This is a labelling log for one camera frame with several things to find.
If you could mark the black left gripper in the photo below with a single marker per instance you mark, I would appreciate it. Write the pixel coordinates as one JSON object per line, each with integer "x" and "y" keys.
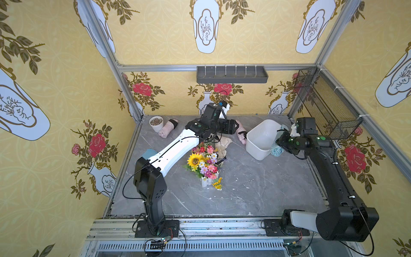
{"x": 231, "y": 127}

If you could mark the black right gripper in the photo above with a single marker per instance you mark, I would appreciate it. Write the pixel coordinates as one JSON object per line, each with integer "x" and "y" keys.
{"x": 282, "y": 141}

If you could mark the mint green umbrella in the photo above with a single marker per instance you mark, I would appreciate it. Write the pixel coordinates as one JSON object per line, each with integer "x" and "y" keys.
{"x": 276, "y": 150}

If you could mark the beige umbrella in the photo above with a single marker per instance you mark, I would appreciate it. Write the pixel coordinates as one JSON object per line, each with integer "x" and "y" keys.
{"x": 221, "y": 147}

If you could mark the light pink umbrella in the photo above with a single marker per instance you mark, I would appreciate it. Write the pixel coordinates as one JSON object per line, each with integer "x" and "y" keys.
{"x": 168, "y": 128}

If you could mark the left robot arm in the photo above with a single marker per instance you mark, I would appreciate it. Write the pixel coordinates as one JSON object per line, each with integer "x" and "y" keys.
{"x": 149, "y": 176}

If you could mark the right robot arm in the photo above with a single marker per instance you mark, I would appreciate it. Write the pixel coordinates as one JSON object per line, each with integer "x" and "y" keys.
{"x": 347, "y": 218}

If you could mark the white plastic storage box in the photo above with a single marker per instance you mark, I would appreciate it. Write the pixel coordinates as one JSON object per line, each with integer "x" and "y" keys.
{"x": 261, "y": 138}

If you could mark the artificial flower bouquet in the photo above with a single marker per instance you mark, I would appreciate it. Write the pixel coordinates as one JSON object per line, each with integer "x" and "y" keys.
{"x": 205, "y": 162}

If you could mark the white pot with pebbles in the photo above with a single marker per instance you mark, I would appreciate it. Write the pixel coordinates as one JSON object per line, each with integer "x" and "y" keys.
{"x": 157, "y": 123}

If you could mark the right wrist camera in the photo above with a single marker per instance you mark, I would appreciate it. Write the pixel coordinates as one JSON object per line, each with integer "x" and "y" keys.
{"x": 304, "y": 126}

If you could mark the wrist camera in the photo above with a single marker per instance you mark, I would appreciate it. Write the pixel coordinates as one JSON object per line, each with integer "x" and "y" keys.
{"x": 304, "y": 126}
{"x": 225, "y": 107}

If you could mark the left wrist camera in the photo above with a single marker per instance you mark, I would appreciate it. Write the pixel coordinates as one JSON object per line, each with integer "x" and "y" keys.
{"x": 225, "y": 107}

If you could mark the grey wall shelf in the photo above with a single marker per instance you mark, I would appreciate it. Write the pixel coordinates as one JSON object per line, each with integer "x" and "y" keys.
{"x": 231, "y": 74}

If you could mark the black wire mesh basket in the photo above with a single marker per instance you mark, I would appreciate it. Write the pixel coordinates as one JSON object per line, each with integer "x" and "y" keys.
{"x": 334, "y": 115}

